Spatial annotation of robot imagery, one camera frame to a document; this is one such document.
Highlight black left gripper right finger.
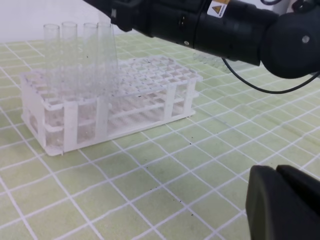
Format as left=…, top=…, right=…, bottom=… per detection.
left=276, top=165, right=320, bottom=216

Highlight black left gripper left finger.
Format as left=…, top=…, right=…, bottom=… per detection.
left=245, top=165, right=320, bottom=240

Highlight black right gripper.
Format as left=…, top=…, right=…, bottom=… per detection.
left=87, top=0, right=279, bottom=66

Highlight clear glass test tube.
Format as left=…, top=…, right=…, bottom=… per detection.
left=97, top=11, right=119, bottom=98

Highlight green grid tablecloth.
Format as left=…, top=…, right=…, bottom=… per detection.
left=0, top=34, right=320, bottom=240

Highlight clear test tube in rack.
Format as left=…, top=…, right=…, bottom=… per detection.
left=82, top=22, right=98, bottom=98
left=43, top=23, right=61, bottom=97
left=61, top=21, right=79, bottom=97

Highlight white plastic test tube rack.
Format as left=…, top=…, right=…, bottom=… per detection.
left=20, top=55, right=203, bottom=156

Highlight black right camera cable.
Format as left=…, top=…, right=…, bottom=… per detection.
left=221, top=57, right=320, bottom=95

